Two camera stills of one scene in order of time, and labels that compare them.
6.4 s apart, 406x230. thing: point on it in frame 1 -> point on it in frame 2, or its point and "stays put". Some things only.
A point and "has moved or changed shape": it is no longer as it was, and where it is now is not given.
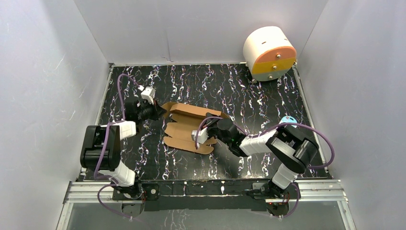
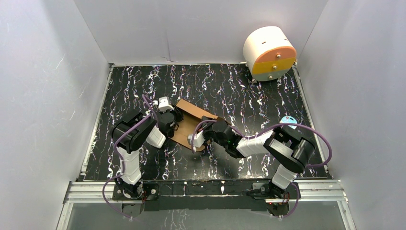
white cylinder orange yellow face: (269, 53) stays put
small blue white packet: (288, 119) stays put
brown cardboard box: (187, 118) has moved or changed shape
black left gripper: (152, 109) -> (175, 112)
